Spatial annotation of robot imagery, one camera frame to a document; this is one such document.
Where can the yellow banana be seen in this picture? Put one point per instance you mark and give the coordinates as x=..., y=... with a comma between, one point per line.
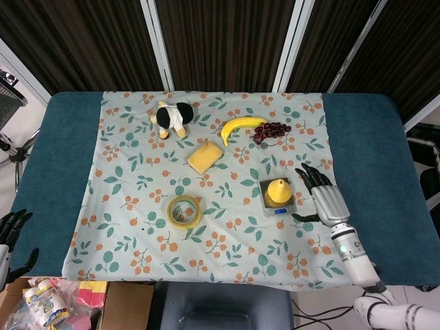
x=237, y=128

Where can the small digital scale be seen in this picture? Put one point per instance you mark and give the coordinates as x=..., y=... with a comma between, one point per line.
x=279, y=209

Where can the black and white plush toy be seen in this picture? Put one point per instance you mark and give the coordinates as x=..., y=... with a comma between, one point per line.
x=172, y=118

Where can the yellow pear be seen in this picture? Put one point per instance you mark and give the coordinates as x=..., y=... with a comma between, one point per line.
x=279, y=191

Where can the yellow tape roll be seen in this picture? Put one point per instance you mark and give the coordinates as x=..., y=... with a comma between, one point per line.
x=184, y=212

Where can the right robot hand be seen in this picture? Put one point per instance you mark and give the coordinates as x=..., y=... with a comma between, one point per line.
x=326, y=199

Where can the dark blue chair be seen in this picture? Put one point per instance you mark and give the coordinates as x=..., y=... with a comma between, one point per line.
x=223, y=306

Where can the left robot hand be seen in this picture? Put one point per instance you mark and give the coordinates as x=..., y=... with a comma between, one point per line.
x=8, y=233

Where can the person's black trouser leg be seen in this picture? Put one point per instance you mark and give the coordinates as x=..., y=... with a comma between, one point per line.
x=428, y=148

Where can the dark folding screen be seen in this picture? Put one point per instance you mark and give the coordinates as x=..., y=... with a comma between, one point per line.
x=223, y=41

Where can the plastic bag with packages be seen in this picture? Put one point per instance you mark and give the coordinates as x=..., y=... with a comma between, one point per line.
x=44, y=304

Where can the pink and yellow sponge blocks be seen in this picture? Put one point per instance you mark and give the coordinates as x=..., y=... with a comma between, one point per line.
x=90, y=295

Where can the office chair with chrome base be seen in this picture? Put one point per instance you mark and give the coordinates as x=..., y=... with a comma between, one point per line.
x=13, y=117

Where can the teal table cover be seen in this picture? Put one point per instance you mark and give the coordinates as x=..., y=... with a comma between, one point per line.
x=55, y=165

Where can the yellow sponge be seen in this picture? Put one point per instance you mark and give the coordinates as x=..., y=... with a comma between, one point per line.
x=204, y=157

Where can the floral tablecloth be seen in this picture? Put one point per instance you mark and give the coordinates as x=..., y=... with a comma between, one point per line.
x=213, y=247

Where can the cardboard box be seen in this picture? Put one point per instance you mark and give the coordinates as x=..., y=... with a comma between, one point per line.
x=127, y=304

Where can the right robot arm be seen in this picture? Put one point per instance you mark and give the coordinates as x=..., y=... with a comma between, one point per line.
x=361, y=261

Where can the dark red grape bunch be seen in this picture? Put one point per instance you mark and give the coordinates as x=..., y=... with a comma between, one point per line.
x=271, y=130

